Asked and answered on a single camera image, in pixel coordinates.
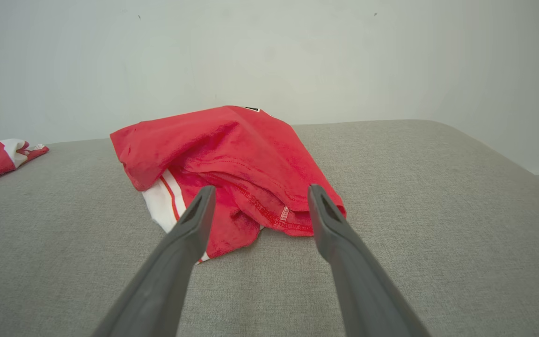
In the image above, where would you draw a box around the red basketball jersey black print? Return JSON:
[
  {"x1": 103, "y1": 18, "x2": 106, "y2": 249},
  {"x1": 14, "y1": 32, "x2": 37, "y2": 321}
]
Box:
[{"x1": 110, "y1": 105, "x2": 347, "y2": 265}]

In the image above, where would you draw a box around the grey fabric sofa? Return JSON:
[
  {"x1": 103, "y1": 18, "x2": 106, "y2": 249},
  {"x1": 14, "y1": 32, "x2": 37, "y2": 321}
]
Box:
[{"x1": 0, "y1": 120, "x2": 539, "y2": 337}]

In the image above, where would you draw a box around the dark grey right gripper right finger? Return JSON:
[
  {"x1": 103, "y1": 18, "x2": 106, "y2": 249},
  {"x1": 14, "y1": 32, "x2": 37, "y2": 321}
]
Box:
[{"x1": 308, "y1": 184, "x2": 431, "y2": 337}]

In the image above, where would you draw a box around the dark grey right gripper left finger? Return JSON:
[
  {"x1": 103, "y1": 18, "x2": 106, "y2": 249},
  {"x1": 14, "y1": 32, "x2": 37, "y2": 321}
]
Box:
[{"x1": 93, "y1": 185, "x2": 217, "y2": 337}]

